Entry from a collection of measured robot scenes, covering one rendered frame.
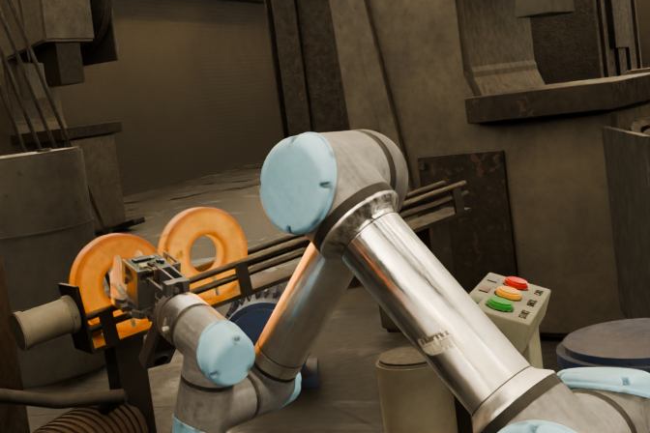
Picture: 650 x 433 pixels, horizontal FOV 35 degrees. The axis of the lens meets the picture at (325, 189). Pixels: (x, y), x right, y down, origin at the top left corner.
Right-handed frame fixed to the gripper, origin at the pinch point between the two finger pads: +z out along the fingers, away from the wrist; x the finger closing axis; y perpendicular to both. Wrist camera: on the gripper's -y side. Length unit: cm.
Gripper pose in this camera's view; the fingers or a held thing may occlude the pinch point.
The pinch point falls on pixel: (119, 276)
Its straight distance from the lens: 166.7
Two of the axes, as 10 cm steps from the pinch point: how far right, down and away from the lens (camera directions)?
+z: -5.8, -3.1, 7.5
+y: 0.5, -9.4, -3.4
